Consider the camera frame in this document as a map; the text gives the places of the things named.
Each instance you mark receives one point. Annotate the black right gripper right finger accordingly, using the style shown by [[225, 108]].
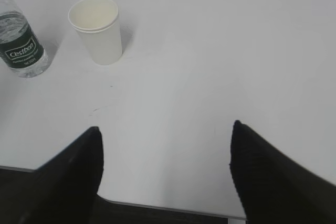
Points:
[[271, 187]]

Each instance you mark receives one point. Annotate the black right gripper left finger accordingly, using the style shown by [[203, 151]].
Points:
[[61, 191]]

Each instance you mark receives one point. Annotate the clear green-label water bottle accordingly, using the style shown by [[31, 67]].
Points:
[[20, 48]]

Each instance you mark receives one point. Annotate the white paper cup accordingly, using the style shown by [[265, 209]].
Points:
[[97, 24]]

